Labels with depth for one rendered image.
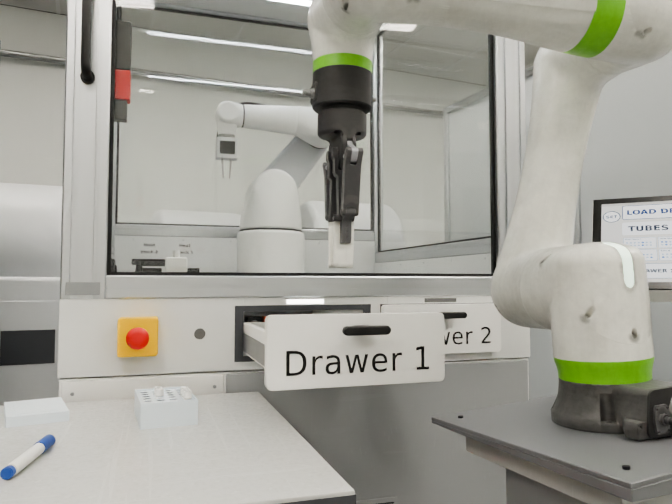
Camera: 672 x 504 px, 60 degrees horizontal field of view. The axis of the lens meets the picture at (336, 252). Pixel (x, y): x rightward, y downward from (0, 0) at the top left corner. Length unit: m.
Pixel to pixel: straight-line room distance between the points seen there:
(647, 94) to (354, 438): 1.91
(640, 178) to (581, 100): 1.58
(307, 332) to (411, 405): 0.51
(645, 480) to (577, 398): 0.21
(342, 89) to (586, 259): 0.41
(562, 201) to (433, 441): 0.62
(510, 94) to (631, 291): 0.77
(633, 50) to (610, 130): 1.80
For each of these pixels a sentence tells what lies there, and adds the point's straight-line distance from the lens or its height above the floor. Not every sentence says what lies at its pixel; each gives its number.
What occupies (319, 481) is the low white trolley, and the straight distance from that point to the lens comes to 0.68.
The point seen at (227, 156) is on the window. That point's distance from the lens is 1.24.
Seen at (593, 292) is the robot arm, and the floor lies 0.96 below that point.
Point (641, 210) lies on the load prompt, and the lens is 1.68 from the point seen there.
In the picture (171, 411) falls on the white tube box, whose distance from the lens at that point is 0.94.
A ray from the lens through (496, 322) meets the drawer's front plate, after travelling 1.39.
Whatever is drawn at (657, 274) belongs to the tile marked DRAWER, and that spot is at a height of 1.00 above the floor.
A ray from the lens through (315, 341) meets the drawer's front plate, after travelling 0.88.
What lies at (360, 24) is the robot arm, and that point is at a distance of 0.85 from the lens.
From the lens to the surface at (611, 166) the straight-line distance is 2.75.
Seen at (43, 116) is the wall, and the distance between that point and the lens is 4.45.
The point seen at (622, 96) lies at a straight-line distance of 2.77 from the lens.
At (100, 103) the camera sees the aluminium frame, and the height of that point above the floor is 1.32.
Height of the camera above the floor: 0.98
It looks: 3 degrees up
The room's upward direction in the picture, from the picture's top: straight up
